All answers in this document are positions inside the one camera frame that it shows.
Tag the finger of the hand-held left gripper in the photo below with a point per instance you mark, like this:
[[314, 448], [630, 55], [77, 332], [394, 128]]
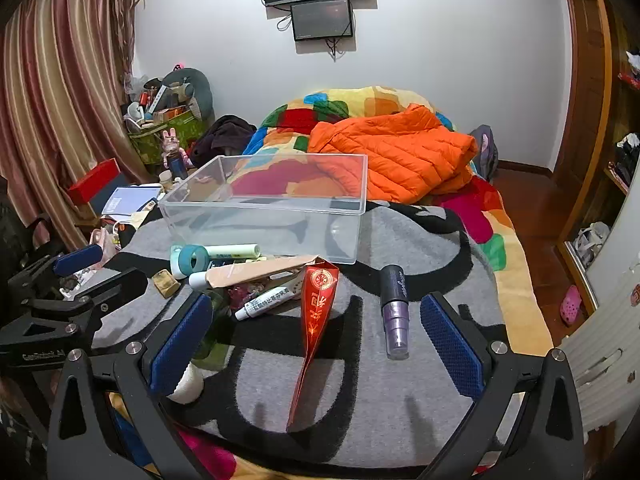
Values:
[[117, 287], [80, 259]]

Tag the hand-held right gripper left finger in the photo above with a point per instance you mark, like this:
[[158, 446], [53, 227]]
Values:
[[180, 345]]

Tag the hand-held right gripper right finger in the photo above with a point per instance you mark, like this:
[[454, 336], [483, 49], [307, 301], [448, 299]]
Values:
[[452, 345]]

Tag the green glass bottle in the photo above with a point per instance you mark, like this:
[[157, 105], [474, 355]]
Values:
[[217, 330]]

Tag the purple spray bottle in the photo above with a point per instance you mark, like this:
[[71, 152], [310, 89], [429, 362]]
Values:
[[395, 310]]

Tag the teal tape roll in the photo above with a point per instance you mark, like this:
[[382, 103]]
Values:
[[186, 260]]

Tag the long beige carton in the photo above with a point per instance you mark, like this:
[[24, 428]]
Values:
[[255, 272]]

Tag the light green tube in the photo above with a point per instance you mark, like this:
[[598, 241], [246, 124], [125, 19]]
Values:
[[232, 251]]

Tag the red gold pointed packet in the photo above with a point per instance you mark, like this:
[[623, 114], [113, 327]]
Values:
[[317, 320]]

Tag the clear plastic storage box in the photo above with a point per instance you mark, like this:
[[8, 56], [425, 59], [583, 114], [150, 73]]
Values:
[[260, 210]]

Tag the pink plastic bag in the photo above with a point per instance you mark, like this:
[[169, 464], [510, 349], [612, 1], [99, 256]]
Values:
[[102, 245]]

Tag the small gold box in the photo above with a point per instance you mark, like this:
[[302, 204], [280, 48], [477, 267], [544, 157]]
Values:
[[166, 283]]

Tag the black bag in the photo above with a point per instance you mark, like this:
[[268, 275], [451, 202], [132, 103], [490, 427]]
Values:
[[25, 235]]

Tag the small white bottle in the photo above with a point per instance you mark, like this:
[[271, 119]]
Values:
[[198, 280]]

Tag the blue notebook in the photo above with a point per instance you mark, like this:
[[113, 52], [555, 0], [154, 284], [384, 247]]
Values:
[[130, 200]]

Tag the red flat box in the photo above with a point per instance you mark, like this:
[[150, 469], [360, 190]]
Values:
[[95, 182]]

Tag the grey blue box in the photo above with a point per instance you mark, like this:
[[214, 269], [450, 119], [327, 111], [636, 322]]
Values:
[[117, 187]]

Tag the blue flat pack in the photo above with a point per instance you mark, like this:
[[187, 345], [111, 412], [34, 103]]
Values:
[[224, 264]]

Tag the white tube with blue print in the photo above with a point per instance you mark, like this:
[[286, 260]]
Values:
[[265, 302]]

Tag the grey black patterned blanket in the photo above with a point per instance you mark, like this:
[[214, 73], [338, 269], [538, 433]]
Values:
[[360, 385]]

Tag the pink slipper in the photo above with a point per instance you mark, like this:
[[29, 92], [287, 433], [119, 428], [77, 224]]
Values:
[[570, 305]]

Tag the dark blue cup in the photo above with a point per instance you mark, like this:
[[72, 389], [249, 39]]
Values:
[[177, 167]]

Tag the pink bunny toy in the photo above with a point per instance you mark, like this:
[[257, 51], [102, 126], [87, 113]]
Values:
[[174, 146]]

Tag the white slatted panel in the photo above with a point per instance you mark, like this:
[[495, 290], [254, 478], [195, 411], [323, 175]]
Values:
[[610, 340]]

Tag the striped pink curtain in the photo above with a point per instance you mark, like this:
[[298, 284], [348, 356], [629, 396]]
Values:
[[55, 100]]

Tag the green storage basket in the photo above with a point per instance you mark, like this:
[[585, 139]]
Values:
[[185, 130]]

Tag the white shoes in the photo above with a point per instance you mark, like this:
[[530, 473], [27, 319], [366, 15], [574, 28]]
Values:
[[592, 242]]

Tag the dark purple clothes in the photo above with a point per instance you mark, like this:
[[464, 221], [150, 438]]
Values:
[[225, 135]]

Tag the grey backpack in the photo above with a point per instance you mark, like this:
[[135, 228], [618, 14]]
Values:
[[485, 152]]

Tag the orange down jacket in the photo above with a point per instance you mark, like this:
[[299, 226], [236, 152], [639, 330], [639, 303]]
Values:
[[400, 152]]

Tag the grey neck pillow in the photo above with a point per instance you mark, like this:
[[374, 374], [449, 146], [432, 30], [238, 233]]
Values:
[[197, 82]]

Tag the wooden wardrobe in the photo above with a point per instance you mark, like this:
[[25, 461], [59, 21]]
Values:
[[590, 110]]

